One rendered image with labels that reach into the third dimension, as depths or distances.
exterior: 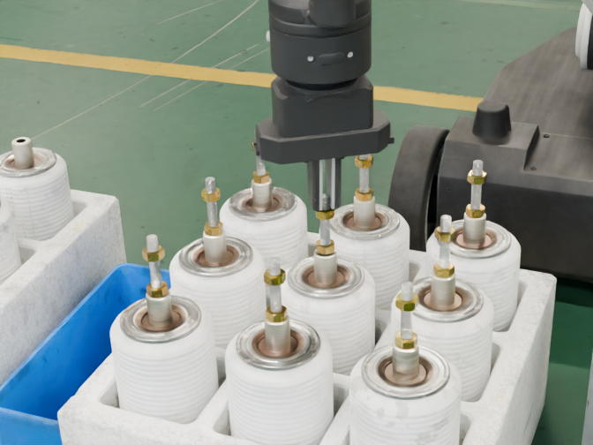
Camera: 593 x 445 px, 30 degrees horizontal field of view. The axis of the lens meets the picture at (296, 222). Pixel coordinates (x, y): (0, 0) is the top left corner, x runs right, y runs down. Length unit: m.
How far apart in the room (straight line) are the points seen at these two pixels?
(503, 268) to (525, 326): 0.07
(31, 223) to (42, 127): 0.75
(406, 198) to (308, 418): 0.52
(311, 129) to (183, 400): 0.27
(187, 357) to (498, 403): 0.29
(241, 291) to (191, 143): 0.89
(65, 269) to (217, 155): 0.64
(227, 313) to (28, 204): 0.34
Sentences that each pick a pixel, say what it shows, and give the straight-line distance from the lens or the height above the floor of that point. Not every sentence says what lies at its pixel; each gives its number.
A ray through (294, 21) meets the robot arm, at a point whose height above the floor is 0.53.
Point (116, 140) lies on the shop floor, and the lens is 2.00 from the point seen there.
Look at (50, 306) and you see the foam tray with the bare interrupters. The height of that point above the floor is 0.13.
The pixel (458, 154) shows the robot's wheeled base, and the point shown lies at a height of 0.20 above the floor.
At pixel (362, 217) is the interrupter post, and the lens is 1.16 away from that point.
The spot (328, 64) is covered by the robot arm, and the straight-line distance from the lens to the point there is 0.93.
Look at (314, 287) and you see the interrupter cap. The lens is 1.06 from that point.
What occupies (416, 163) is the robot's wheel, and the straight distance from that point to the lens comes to 1.46.
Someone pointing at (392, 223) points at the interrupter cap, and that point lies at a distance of 1.17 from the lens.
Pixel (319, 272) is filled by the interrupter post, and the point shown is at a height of 0.26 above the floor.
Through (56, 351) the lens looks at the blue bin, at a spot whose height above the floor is 0.10.
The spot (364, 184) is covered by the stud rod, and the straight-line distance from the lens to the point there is 1.15.
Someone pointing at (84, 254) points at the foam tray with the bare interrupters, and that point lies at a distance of 1.36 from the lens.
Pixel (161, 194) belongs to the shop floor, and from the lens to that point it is 1.80.
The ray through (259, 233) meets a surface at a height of 0.24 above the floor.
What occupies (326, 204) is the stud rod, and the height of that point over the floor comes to 0.33.
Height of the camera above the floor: 0.83
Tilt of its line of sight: 29 degrees down
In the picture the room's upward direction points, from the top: 2 degrees counter-clockwise
